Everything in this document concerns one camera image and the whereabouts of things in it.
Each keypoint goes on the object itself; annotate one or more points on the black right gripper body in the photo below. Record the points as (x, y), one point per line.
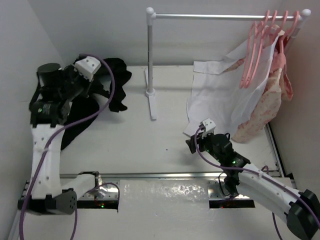
(205, 144)

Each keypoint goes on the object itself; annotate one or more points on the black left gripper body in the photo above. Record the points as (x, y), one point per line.
(81, 83)

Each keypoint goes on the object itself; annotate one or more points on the black shirt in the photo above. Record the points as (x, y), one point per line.
(117, 82)

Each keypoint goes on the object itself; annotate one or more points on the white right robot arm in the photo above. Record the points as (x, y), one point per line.
(299, 210)

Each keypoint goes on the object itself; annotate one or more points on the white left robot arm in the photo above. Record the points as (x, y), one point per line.
(45, 195)

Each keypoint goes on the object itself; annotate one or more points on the white shirt on hanger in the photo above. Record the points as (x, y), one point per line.
(216, 92)

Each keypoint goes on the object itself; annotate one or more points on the white foil cover sheet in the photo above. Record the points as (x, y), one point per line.
(163, 195)

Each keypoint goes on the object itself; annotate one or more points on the pink floral garment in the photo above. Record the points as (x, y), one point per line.
(278, 88)

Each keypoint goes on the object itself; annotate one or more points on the white metal clothes rack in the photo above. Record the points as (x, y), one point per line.
(151, 16)

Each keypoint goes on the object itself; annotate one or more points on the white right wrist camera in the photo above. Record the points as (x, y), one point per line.
(207, 126)

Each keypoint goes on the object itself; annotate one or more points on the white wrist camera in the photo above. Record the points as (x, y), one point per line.
(207, 126)
(87, 67)

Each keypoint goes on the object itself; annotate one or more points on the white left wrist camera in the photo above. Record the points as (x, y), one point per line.
(87, 67)

